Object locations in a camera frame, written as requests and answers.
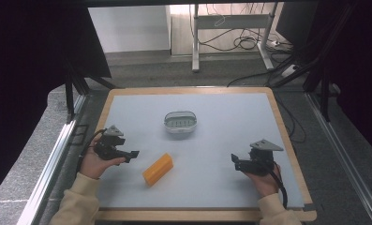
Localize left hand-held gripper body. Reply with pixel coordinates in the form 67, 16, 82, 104
94, 125, 132, 161

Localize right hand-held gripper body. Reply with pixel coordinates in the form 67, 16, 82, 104
238, 139, 285, 176

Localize person's left hand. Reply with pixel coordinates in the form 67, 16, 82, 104
79, 136, 127, 180

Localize person's right hand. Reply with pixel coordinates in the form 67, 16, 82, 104
242, 161, 283, 199

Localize orange rectangular block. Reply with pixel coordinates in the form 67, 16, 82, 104
141, 152, 175, 188

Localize pale blue-grey table mat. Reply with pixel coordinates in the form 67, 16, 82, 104
97, 92, 306, 210

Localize grey oval basket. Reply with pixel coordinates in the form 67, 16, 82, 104
163, 110, 198, 135

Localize black metal stand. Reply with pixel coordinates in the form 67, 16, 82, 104
269, 3, 356, 123
63, 57, 116, 124

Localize white power strip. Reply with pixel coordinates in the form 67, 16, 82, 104
280, 64, 301, 79

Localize dark curtain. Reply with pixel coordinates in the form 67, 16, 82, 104
311, 0, 372, 153
0, 0, 112, 204

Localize white cabinet panel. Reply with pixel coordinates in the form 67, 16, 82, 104
87, 5, 172, 53

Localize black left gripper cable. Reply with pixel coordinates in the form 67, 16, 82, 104
76, 127, 109, 173

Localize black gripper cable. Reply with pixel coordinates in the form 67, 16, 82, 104
76, 127, 109, 173
265, 161, 289, 210

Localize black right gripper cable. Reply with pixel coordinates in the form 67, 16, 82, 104
265, 161, 289, 210

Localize aluminium frame rail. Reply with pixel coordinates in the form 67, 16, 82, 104
15, 93, 88, 225
305, 91, 372, 225

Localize black floor cables bundle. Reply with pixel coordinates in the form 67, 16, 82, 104
189, 3, 300, 88

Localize white metal desk frame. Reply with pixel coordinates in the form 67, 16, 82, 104
190, 2, 280, 73

